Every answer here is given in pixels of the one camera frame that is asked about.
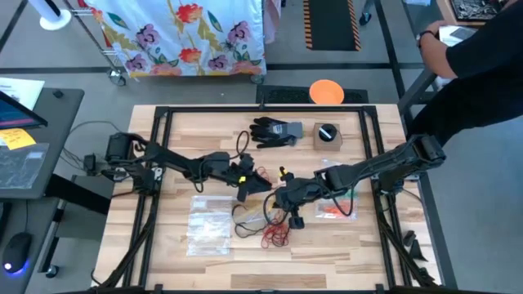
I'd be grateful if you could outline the person's foot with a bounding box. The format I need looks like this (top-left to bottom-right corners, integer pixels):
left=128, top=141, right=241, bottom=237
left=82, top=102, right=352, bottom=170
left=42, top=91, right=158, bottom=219
left=358, top=0, right=375, bottom=27

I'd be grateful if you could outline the white document sheet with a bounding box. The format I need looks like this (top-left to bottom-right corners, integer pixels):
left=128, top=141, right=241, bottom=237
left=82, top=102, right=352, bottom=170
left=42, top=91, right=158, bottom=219
left=437, top=24, right=478, bottom=47

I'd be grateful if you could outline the black hazard-striped floor mat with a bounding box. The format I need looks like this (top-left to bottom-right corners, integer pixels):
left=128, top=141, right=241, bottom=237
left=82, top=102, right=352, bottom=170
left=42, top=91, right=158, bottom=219
left=302, top=0, right=363, bottom=52

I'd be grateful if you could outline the wide black rubber band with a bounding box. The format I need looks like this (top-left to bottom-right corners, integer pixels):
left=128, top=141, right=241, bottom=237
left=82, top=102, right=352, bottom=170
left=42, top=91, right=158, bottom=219
left=230, top=203, right=269, bottom=239

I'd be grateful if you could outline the pale pink cloth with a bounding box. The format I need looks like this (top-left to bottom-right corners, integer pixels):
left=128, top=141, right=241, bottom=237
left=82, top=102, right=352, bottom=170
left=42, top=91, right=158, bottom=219
left=263, top=0, right=283, bottom=44

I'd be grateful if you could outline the white round pole base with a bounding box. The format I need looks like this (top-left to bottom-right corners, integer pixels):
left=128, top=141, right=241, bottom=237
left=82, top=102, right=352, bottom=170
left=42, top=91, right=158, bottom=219
left=27, top=0, right=73, bottom=32

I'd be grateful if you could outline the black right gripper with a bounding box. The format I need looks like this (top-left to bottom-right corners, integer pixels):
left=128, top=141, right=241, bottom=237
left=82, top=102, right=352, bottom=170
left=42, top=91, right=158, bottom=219
left=267, top=172, right=326, bottom=230

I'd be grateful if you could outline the black computer mouse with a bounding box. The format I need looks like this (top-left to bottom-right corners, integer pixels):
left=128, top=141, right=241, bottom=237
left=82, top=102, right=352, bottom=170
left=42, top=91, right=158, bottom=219
left=2, top=231, right=33, bottom=275

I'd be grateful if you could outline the black desk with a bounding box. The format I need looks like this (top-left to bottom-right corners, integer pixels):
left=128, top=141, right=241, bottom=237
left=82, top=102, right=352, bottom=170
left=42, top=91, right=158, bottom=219
left=0, top=87, right=86, bottom=201

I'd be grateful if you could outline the person's hand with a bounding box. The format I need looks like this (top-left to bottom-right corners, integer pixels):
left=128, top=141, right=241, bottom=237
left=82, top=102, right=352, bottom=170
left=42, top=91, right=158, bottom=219
left=424, top=19, right=449, bottom=36

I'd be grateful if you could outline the orange round disc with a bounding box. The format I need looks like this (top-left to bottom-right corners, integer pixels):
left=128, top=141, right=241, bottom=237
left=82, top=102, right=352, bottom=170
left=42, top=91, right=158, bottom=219
left=308, top=78, right=346, bottom=105

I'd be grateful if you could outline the person's dark wristwatch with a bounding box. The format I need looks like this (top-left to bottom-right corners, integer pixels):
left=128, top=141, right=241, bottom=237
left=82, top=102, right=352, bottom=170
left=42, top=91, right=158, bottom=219
left=415, top=29, right=436, bottom=49

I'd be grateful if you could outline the metal garment rack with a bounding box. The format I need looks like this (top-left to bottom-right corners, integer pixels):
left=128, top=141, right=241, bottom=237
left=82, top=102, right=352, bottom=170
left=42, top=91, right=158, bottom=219
left=60, top=0, right=127, bottom=87

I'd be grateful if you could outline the grey metal table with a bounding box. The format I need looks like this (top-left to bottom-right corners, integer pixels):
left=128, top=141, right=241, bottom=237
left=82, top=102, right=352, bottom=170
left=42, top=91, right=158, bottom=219
left=398, top=0, right=454, bottom=116

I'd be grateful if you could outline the black tray with white parts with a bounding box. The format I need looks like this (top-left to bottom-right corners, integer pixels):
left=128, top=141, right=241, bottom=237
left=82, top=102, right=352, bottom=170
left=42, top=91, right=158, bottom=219
left=450, top=0, right=510, bottom=21

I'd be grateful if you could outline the white floral cloth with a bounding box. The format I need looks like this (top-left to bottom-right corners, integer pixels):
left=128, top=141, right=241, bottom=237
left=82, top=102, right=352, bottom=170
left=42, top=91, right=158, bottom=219
left=83, top=0, right=267, bottom=79

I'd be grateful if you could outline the brown cardboard box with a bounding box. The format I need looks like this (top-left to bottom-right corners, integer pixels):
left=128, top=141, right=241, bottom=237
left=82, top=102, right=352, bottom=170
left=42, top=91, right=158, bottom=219
left=312, top=122, right=343, bottom=152

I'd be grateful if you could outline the black tape roll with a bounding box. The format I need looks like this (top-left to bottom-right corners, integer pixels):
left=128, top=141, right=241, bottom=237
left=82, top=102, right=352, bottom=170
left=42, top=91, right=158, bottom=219
left=318, top=123, right=338, bottom=143

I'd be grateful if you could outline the yellow sticky note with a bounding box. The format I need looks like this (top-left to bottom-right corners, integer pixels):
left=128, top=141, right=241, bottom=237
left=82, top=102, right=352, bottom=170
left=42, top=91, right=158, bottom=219
left=0, top=127, right=37, bottom=151

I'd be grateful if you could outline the black floor cable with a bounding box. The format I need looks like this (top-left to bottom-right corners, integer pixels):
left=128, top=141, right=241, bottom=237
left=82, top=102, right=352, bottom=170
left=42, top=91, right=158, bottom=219
left=60, top=120, right=128, bottom=172

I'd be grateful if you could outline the person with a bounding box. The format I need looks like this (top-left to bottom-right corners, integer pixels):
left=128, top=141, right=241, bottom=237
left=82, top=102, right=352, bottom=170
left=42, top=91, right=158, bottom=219
left=406, top=0, right=523, bottom=146

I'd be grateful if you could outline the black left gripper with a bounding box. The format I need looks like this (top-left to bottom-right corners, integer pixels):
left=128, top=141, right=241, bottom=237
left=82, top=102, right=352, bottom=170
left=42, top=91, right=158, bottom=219
left=227, top=153, right=274, bottom=203

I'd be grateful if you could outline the black rubber floor mat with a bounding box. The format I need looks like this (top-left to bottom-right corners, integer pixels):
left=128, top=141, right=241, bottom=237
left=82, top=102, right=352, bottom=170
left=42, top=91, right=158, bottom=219
left=256, top=84, right=369, bottom=105

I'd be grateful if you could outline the dark computer monitor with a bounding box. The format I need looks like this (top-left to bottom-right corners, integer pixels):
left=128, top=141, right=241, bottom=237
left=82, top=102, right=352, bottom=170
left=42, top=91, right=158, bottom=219
left=0, top=90, right=49, bottom=131

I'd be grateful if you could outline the white paper sheet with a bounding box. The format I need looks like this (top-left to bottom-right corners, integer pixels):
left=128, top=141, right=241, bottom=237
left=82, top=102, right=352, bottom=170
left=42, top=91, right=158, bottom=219
left=0, top=77, right=45, bottom=110

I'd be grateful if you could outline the dark grey work glove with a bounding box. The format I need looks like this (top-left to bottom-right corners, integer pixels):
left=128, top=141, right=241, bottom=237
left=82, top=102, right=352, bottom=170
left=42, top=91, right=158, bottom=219
left=249, top=130, right=297, bottom=150

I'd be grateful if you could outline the grey rolling desk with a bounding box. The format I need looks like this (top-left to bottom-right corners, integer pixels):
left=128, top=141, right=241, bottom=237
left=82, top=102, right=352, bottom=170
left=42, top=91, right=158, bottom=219
left=0, top=198, right=69, bottom=294

